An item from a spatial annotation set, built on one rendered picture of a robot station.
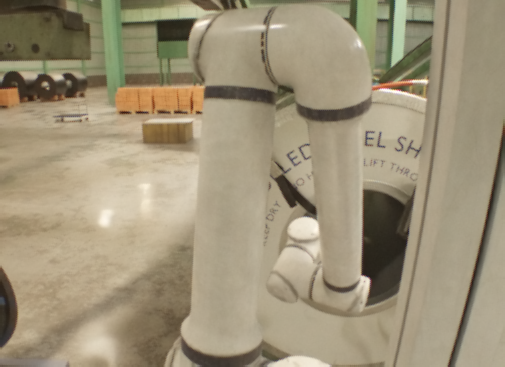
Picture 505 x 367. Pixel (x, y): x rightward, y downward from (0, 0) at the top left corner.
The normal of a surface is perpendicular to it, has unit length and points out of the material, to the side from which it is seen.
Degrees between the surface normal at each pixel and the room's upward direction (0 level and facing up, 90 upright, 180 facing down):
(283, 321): 90
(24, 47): 89
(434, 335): 90
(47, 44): 89
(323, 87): 108
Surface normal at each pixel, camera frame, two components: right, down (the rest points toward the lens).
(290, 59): -0.47, 0.59
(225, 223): -0.04, 0.14
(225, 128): -0.31, 0.11
